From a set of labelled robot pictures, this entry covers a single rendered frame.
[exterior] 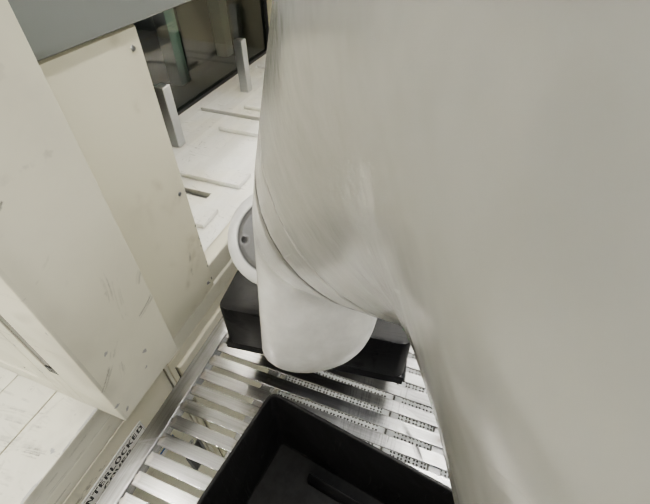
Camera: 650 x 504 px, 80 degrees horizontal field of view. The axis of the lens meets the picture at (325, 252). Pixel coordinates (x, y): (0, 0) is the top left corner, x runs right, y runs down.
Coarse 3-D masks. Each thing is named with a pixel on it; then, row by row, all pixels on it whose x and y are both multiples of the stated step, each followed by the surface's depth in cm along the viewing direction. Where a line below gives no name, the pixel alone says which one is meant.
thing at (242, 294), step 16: (240, 288) 60; (256, 288) 60; (224, 304) 58; (240, 304) 58; (256, 304) 58; (224, 320) 60; (240, 320) 58; (256, 320) 57; (384, 320) 56; (240, 336) 62; (256, 336) 60; (384, 336) 54; (400, 336) 54; (256, 352) 63; (368, 352) 56; (384, 352) 55; (400, 352) 54; (336, 368) 61; (352, 368) 60; (368, 368) 59; (384, 368) 58; (400, 368) 58
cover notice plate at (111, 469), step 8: (136, 432) 64; (128, 440) 63; (136, 440) 65; (120, 448) 61; (128, 448) 63; (120, 456) 62; (112, 464) 60; (120, 464) 62; (104, 472) 59; (112, 472) 61; (104, 480) 60; (96, 488) 58; (104, 488) 60; (88, 496) 57; (96, 496) 59
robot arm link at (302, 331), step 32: (256, 192) 12; (256, 224) 16; (256, 256) 23; (288, 288) 22; (288, 320) 25; (320, 320) 25; (352, 320) 26; (288, 352) 27; (320, 352) 27; (352, 352) 29
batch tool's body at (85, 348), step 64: (0, 0) 28; (0, 64) 29; (0, 128) 30; (64, 128) 35; (0, 192) 31; (64, 192) 36; (0, 256) 32; (64, 256) 38; (128, 256) 46; (0, 320) 42; (64, 320) 40; (128, 320) 49; (0, 384) 57; (64, 384) 51; (128, 384) 52; (0, 448) 51; (64, 448) 51
